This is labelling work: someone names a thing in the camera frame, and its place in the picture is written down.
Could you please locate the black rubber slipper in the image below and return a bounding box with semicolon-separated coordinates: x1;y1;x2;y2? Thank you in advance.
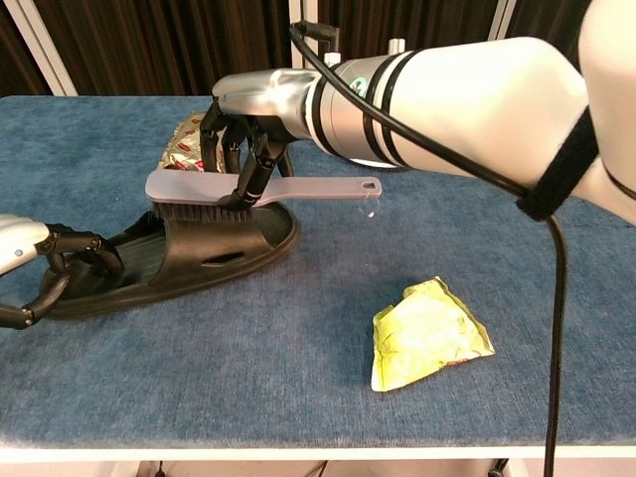
39;201;303;321

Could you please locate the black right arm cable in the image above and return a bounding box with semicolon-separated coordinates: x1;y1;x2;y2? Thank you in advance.
289;22;568;477

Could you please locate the blue fabric table mat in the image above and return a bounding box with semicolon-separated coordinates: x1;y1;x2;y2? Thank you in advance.
0;94;636;448

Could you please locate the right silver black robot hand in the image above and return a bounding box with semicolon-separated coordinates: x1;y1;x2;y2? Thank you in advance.
198;68;320;223

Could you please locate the black velcro arm strap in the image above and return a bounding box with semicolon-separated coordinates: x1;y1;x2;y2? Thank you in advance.
516;106;600;223

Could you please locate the dark ribbed partition screen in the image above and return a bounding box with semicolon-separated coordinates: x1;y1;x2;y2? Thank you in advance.
9;0;304;96
303;0;508;59
0;0;66;96
496;0;592;44

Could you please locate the grey brush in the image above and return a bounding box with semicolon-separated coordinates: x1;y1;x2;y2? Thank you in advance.
144;169;384;223

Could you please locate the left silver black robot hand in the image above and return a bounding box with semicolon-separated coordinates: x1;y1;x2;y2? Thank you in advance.
0;213;125;332

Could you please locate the crumpled yellow-green wrapper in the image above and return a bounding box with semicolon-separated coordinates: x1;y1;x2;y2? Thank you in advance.
370;276;497;393

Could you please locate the gold foil snack pack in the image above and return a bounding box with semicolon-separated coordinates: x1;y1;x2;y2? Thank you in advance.
157;111;220;174

